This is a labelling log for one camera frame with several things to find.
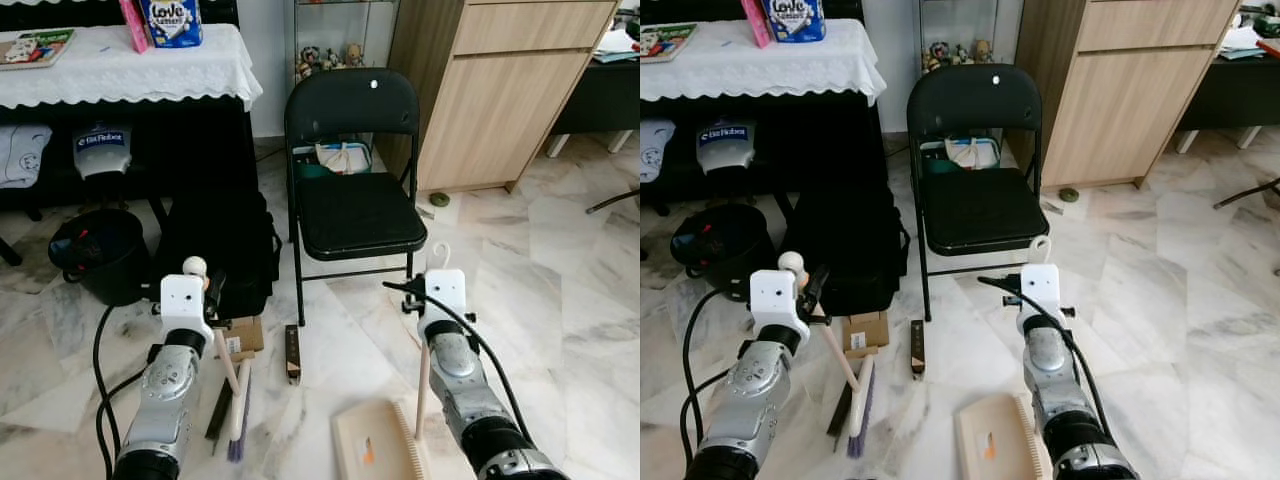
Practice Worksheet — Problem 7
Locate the beige long-handled dustpan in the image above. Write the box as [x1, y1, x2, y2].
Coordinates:
[333, 242, 453, 480]
[955, 235, 1054, 480]

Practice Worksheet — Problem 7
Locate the black fabric bag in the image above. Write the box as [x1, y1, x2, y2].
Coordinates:
[785, 185, 911, 317]
[155, 190, 284, 321]

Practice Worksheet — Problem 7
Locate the small cardboard box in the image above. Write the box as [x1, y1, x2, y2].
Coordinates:
[213, 316, 266, 363]
[842, 311, 891, 359]

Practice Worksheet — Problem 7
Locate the black plastic bucket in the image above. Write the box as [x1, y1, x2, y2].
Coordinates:
[48, 208, 151, 307]
[672, 203, 776, 301]

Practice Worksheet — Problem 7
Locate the black table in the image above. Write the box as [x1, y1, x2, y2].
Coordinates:
[0, 95, 259, 236]

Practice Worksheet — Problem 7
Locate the black folding chair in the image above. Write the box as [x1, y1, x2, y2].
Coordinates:
[284, 68, 429, 327]
[906, 64, 1051, 323]

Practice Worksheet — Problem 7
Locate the grey device with blue label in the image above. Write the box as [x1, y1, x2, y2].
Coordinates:
[73, 125, 133, 181]
[697, 120, 758, 173]

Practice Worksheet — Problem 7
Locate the box with white cloth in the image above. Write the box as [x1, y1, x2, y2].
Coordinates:
[297, 140, 376, 179]
[920, 136, 1001, 174]

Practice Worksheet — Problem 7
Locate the white printed bag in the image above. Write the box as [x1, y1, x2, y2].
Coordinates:
[640, 118, 677, 184]
[0, 125, 53, 190]

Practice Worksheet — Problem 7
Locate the white lace tablecloth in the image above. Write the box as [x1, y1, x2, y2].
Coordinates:
[0, 24, 264, 111]
[640, 18, 888, 106]

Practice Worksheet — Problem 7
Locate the black metal furniture leg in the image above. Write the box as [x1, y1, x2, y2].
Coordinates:
[1213, 178, 1280, 211]
[585, 188, 641, 216]

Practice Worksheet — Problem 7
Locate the blue tissue pack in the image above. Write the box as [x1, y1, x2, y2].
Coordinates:
[765, 0, 827, 43]
[140, 0, 204, 49]

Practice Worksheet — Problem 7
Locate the pink box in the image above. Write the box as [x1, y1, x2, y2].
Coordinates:
[741, 0, 773, 49]
[118, 0, 151, 54]

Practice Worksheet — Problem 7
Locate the colourful picture book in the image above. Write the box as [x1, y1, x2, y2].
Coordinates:
[0, 28, 76, 71]
[640, 22, 699, 64]

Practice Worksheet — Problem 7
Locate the glass display shelf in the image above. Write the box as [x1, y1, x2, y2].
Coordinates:
[293, 0, 403, 86]
[918, 0, 1031, 76]

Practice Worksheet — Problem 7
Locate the black desk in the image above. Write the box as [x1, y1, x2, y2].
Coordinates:
[1175, 50, 1280, 156]
[548, 60, 641, 159]

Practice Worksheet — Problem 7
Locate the stack of papers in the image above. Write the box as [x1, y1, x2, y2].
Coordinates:
[590, 20, 641, 64]
[1218, 10, 1280, 61]

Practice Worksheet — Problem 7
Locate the light wooden cabinet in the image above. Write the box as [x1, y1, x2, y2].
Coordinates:
[1013, 0, 1241, 191]
[385, 0, 621, 194]

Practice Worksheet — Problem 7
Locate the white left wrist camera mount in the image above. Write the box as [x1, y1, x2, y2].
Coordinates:
[160, 274, 215, 346]
[750, 268, 811, 346]

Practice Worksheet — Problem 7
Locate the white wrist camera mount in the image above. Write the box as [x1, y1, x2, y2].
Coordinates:
[424, 268, 469, 327]
[750, 268, 811, 346]
[160, 274, 215, 346]
[1018, 263, 1063, 326]

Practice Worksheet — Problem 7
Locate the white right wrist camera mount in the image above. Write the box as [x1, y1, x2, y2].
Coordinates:
[424, 268, 469, 327]
[1018, 263, 1063, 326]

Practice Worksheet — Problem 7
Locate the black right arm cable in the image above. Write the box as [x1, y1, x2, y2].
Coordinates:
[385, 280, 531, 446]
[978, 275, 1111, 441]

